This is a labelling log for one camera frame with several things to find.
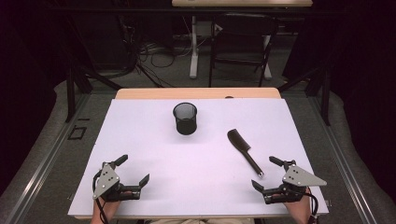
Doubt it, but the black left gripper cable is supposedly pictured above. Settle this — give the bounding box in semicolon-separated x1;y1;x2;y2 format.
92;169;110;224

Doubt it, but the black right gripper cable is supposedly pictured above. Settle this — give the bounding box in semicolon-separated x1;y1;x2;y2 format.
303;191;319;224

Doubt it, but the black comb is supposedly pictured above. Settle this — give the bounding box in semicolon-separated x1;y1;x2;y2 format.
226;128;265;178

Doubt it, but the black mesh pen holder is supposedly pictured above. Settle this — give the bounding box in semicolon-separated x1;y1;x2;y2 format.
172;102;199;136

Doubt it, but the metal floor rail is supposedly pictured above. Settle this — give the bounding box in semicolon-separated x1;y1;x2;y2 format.
306;94;378;224
3;92;92;224

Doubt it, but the person's right hand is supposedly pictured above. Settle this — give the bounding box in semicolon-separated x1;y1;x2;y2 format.
270;188;313;217

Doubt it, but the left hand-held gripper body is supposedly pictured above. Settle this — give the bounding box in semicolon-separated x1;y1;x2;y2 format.
92;161;141;203

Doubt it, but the white table cover board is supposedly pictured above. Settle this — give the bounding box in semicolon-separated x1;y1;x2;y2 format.
67;98;330;217

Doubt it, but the black metal stand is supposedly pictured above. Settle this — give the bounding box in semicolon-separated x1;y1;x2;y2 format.
64;59;123;123
277;65;332;127

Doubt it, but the black chair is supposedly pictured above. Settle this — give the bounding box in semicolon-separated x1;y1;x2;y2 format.
208;12;280;89

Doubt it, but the white-legged wooden desk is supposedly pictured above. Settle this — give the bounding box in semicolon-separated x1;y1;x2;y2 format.
171;0;314;79

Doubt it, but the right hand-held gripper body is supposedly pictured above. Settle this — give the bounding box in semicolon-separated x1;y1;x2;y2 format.
262;160;328;205

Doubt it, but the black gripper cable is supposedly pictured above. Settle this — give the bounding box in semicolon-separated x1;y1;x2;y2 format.
303;191;319;224
92;169;110;224

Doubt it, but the tangle of floor cables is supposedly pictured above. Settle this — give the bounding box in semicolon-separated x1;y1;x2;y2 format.
120;15;194;89

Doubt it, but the person's left hand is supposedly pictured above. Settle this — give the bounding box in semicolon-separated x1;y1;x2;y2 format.
93;189;134;218

